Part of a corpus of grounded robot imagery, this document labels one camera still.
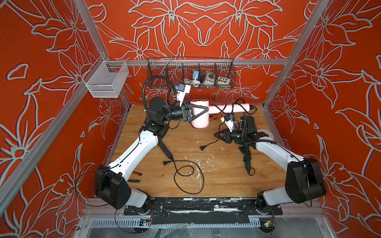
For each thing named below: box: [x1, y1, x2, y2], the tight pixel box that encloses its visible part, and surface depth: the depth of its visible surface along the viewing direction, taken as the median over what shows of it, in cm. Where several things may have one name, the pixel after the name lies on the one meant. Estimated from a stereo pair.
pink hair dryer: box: [190, 98, 257, 129], surface depth 57 cm
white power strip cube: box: [217, 76, 231, 85], surface depth 96 cm
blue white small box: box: [192, 70, 200, 80], surface depth 85 cm
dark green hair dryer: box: [238, 144, 252, 175], surface depth 89 cm
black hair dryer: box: [157, 134, 175, 162], surface depth 93 cm
